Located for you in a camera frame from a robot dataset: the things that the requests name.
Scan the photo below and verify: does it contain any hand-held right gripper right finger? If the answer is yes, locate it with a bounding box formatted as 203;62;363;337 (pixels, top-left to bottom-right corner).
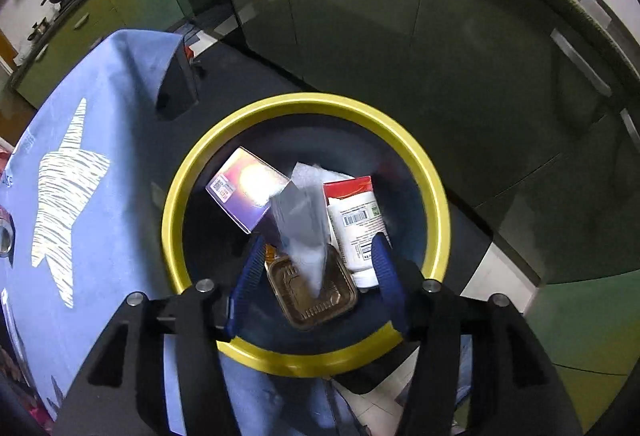
369;232;582;436

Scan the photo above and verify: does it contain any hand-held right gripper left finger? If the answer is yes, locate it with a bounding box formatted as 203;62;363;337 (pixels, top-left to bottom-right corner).
52;235;267;436

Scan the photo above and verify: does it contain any brown plastic tray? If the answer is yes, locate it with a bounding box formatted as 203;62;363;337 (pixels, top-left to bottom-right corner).
264;243;360;332

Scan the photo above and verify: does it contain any white tube with barcode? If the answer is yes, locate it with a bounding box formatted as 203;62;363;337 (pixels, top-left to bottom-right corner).
322;175;391;289

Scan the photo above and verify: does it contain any grey plastic bag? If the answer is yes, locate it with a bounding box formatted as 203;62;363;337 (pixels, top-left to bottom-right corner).
270;161;331;297

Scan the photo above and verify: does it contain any iridescent purple box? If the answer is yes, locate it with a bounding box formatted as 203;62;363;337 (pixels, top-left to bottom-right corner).
205;146;292;234

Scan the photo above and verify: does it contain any yellow-rimmed dark bin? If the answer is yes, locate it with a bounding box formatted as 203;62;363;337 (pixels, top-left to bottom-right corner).
161;91;451;379

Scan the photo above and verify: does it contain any blue star-print tablecloth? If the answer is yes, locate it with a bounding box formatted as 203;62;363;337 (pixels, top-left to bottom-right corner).
0;28;331;436

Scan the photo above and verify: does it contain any dark lower cabinet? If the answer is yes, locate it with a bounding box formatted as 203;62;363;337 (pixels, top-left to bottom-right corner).
155;0;640;287

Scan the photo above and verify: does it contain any red soda can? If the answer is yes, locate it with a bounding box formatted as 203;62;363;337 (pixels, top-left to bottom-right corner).
0;203;16;262

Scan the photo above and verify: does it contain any green lower cabinet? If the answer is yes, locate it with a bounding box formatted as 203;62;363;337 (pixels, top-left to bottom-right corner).
7;0;191;109

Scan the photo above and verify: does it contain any small dark pot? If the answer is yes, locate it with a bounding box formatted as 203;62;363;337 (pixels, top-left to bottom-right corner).
27;17;51;42

